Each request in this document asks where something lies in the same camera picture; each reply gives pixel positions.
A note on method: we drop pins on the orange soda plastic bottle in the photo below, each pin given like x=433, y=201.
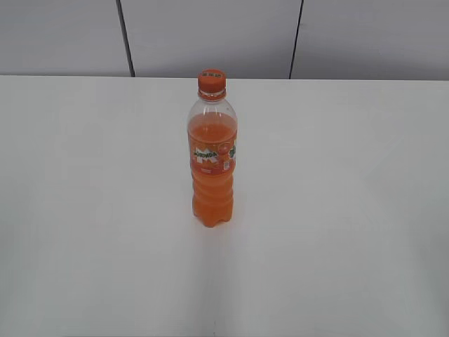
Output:
x=212, y=132

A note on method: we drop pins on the orange bottle cap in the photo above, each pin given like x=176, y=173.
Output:
x=211, y=82

